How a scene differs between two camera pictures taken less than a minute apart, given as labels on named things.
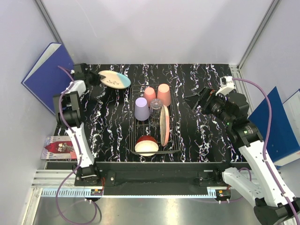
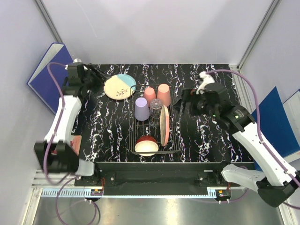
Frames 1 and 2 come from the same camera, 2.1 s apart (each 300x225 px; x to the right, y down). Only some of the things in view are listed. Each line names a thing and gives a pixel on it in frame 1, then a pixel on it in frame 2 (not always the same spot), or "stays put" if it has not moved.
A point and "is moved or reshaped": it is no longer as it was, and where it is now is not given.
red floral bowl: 146,143 stays put
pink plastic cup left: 149,93 stays put
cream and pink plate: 165,124 stays put
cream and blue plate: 115,79 is moved or reshaped
